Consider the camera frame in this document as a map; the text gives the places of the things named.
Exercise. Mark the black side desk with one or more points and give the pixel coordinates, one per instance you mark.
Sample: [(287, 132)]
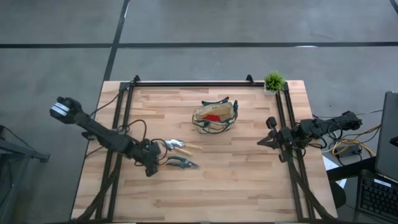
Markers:
[(351, 169)]

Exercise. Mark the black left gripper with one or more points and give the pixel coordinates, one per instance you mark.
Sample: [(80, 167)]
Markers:
[(147, 154)]

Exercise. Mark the black round stool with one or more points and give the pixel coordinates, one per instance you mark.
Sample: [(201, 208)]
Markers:
[(339, 194)]

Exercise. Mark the black metal table frame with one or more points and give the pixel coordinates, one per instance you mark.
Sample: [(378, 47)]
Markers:
[(199, 84)]

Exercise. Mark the black keyboard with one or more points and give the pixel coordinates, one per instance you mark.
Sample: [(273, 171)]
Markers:
[(376, 199)]

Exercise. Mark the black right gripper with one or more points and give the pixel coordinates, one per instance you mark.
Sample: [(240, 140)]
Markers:
[(283, 138)]

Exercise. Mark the green plant in white pot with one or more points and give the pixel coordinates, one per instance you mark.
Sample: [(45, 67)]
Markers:
[(273, 81)]

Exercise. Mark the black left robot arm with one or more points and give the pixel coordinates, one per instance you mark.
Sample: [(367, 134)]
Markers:
[(93, 127)]

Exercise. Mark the beige green-trimmed gardening bag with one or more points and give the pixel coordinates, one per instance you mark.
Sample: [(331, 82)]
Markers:
[(224, 110)]

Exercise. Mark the red gardening glove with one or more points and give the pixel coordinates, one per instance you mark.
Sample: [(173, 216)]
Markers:
[(213, 118)]

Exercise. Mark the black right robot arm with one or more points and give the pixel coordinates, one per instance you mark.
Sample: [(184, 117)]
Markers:
[(342, 121)]

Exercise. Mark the black floor stand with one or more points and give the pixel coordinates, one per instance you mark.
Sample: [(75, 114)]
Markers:
[(18, 150)]

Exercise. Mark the white paper sheet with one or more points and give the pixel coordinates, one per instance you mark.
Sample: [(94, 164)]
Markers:
[(328, 163)]

